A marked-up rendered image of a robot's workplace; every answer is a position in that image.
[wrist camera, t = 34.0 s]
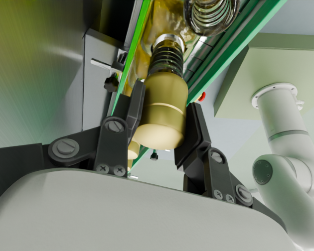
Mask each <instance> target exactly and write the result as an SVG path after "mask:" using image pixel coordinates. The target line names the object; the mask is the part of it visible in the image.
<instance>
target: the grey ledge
mask: <svg viewBox="0 0 314 251"><path fill-rule="evenodd" d="M120 45H123V46H124V43H123V42H121V41H118V40H116V39H114V38H111V37H109V36H107V35H105V34H102V33H100V32H98V31H95V30H93V29H91V28H89V29H88V31H87V32H86V34H85V59H84V94H83V129H82V131H84V130H88V129H91V128H95V127H98V126H101V124H102V121H103V119H104V118H105V117H107V113H108V109H109V105H110V101H111V97H112V93H113V92H108V90H106V89H104V82H105V80H106V78H109V77H110V76H109V72H110V71H109V70H107V69H104V68H101V67H99V66H96V65H94V64H91V59H92V58H94V59H97V60H99V61H102V62H104V63H107V64H110V65H112V63H113V61H117V60H118V58H117V56H118V51H119V48H120Z"/></svg>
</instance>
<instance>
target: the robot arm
mask: <svg viewBox="0 0 314 251"><path fill-rule="evenodd" d="M145 89H146V85H144V83H143V82H142V81H139V80H136V82H135V84H134V87H133V90H132V93H131V95H130V97H129V96H126V95H124V94H121V93H120V95H119V98H118V100H117V103H116V106H115V109H114V112H113V114H112V116H108V117H105V118H104V119H103V121H102V124H101V126H98V127H95V128H91V129H88V130H84V131H81V132H77V133H74V134H71V135H67V136H64V137H60V138H58V139H55V140H54V141H53V142H52V143H51V144H44V145H42V143H35V144H26V145H18V146H10V147H2V148H0V251H297V249H296V248H298V249H300V250H302V251H314V144H313V142H312V139H311V137H310V135H309V132H308V130H307V128H306V125H305V123H304V121H303V118H302V116H301V114H300V112H299V110H301V109H302V108H303V107H302V105H300V104H304V103H305V102H304V101H302V100H297V98H296V95H297V93H298V91H297V89H296V86H295V85H293V84H291V83H284V82H283V83H274V84H270V85H267V86H265V87H263V88H261V89H260V90H258V91H257V92H256V93H255V94H254V95H253V96H252V98H251V103H252V106H253V107H255V108H257V109H259V112H260V116H261V119H262V123H263V126H264V130H265V133H266V137H267V141H268V144H269V148H270V150H271V152H272V154H264V155H261V156H259V157H258V158H256V159H255V161H254V163H253V165H252V176H253V180H254V182H255V185H256V187H257V189H258V191H259V193H260V195H261V197H262V199H263V201H264V203H265V205H264V204H263V203H261V202H260V201H259V200H257V199H256V198H255V197H252V195H251V193H250V191H249V190H248V189H247V188H246V187H245V186H244V185H243V184H242V183H241V182H240V181H239V180H238V179H237V178H236V177H235V176H234V175H233V174H232V173H231V172H230V171H229V166H228V161H227V158H226V156H225V155H224V153H223V152H222V151H220V150H219V149H217V148H214V147H212V146H211V144H212V142H211V139H210V135H209V132H208V128H207V125H206V121H205V118H204V114H203V111H202V107H201V104H199V103H196V102H192V103H189V104H188V106H187V107H186V133H185V141H184V143H183V144H182V145H181V146H179V147H177V148H174V163H175V165H176V167H177V171H180V172H184V173H185V174H184V177H183V191H181V190H177V189H173V188H168V187H164V186H160V185H155V184H151V183H147V182H142V181H138V180H134V179H130V178H128V147H129V145H130V142H131V140H132V138H133V136H134V134H135V132H136V129H137V127H138V125H139V123H140V120H141V116H142V109H143V103H144V96H145Z"/></svg>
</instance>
